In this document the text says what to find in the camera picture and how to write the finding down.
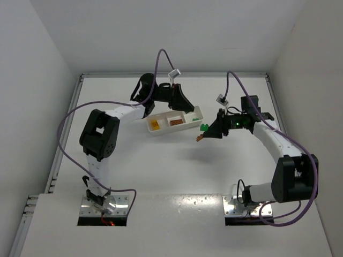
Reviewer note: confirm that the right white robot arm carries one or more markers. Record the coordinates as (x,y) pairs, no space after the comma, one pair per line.
(293,178)

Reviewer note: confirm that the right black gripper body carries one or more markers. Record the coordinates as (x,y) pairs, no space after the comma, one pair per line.
(222,123)

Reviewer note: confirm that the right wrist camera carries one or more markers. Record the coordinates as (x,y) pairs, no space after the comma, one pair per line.
(222,101)

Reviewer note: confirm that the metal base plate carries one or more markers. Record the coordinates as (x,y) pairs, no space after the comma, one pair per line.
(234,209)
(113,206)

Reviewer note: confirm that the white three-compartment tray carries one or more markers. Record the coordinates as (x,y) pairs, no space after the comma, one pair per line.
(165,118)

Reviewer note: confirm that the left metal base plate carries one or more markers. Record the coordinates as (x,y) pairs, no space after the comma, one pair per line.
(113,206)

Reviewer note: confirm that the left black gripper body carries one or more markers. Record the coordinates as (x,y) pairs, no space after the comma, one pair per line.
(174,96)

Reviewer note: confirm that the brown lego plate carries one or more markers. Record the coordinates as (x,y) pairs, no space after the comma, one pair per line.
(200,137)
(176,122)

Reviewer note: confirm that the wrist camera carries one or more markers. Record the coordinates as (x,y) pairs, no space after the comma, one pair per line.
(173,75)
(222,101)

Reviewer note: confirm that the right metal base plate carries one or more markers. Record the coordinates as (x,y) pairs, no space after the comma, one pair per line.
(234,209)

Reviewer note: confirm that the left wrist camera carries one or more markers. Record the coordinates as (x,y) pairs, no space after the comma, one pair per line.
(173,75)

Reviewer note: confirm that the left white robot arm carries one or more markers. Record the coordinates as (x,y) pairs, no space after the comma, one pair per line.
(99,135)

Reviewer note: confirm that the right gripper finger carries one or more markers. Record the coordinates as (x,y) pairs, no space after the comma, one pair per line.
(220,115)
(215,129)

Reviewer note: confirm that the yellow curved lego brick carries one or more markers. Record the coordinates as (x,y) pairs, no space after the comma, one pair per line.
(155,125)

